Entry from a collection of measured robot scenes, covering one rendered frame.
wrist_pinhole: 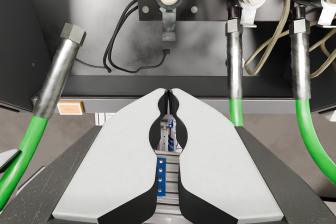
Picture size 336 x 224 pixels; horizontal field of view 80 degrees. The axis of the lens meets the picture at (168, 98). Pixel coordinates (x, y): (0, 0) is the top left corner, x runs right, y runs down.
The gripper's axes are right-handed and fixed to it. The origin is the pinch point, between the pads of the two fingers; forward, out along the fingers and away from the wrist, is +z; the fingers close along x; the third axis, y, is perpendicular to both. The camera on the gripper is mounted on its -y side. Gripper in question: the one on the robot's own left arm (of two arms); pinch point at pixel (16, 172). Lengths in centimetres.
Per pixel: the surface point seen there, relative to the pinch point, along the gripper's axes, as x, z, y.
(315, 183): 199, 96, 147
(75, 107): -5.7, 9.0, 26.8
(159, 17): -1.2, 26.7, 7.0
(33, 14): -26.5, 20.0, 26.4
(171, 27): 2.4, 19.0, -3.2
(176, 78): 8.7, 30.1, 26.9
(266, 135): 110, 90, 123
